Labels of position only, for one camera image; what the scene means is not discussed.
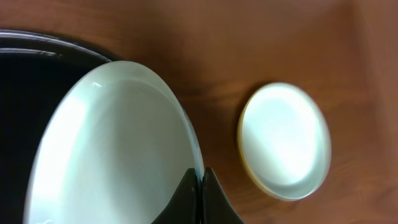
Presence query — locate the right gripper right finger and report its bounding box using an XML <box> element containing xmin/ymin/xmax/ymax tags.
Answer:
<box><xmin>202</xmin><ymin>167</ymin><xmax>244</xmax><ymax>224</ymax></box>

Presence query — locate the light blue plate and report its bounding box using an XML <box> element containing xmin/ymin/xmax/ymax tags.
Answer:
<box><xmin>243</xmin><ymin>82</ymin><xmax>331</xmax><ymax>201</ymax></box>
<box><xmin>23</xmin><ymin>61</ymin><xmax>204</xmax><ymax>223</ymax></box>

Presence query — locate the yellow plate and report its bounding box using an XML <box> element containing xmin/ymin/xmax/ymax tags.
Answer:
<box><xmin>236</xmin><ymin>101</ymin><xmax>279</xmax><ymax>199</ymax></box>

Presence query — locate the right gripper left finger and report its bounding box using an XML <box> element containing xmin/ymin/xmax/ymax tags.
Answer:
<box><xmin>152</xmin><ymin>168</ymin><xmax>200</xmax><ymax>224</ymax></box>

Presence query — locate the round black tray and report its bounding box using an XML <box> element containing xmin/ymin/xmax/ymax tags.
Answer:
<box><xmin>1</xmin><ymin>29</ymin><xmax>116</xmax><ymax>223</ymax></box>

